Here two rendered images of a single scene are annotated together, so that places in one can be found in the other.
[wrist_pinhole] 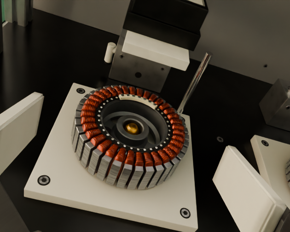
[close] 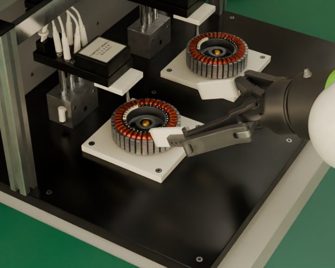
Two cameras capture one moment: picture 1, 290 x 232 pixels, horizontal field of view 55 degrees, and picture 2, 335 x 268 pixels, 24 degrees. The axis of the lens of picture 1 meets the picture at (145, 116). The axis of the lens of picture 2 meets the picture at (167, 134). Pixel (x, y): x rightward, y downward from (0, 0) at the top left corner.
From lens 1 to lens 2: 103 cm
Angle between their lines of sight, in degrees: 37
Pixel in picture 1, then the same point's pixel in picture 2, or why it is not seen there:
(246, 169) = (213, 82)
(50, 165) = (150, 166)
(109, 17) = not seen: hidden behind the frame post
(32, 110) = (164, 130)
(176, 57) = (137, 75)
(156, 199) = not seen: hidden behind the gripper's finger
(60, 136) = (130, 159)
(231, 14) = (63, 17)
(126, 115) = (136, 122)
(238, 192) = (218, 90)
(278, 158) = (182, 70)
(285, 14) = not seen: outside the picture
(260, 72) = (98, 30)
